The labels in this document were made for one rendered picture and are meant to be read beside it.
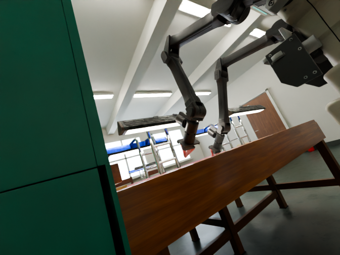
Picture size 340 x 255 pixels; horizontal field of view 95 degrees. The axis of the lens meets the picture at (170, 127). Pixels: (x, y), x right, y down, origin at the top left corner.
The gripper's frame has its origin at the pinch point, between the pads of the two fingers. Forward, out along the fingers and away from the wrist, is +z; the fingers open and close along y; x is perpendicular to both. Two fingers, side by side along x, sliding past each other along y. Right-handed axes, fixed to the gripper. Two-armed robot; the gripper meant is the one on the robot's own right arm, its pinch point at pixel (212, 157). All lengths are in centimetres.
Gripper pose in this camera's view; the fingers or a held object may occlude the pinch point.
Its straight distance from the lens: 122.8
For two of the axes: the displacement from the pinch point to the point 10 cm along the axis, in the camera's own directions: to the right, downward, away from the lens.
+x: 5.5, 4.6, -6.9
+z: -1.5, 8.7, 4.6
